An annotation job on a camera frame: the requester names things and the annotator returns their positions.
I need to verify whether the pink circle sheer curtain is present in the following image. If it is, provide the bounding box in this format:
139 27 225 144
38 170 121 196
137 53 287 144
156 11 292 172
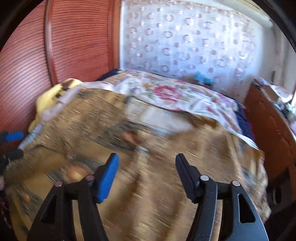
120 1 275 96

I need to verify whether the floral bed sheet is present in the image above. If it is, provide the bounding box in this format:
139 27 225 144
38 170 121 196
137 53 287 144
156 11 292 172
98 69 258 149

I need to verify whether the dark blue blanket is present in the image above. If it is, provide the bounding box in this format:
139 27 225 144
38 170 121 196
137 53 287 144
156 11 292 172
234 102 254 140

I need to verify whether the golden brown patterned garment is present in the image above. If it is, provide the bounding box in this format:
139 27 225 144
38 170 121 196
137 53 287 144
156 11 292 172
4 89 271 240

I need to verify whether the red wooden wardrobe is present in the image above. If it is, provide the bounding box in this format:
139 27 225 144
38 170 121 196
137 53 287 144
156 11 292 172
1 1 121 133

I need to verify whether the yellow plush toy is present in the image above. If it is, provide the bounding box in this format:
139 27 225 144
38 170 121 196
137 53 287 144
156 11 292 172
28 78 82 133

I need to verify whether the wooden window cabinet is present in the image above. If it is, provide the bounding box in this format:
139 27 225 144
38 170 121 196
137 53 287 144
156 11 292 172
244 85 295 182

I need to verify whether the teal object at headboard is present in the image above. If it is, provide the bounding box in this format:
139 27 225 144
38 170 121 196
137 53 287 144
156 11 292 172
194 71 214 86

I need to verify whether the cardboard box with dotted paper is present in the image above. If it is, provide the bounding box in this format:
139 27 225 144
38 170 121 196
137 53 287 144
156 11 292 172
263 84 293 104

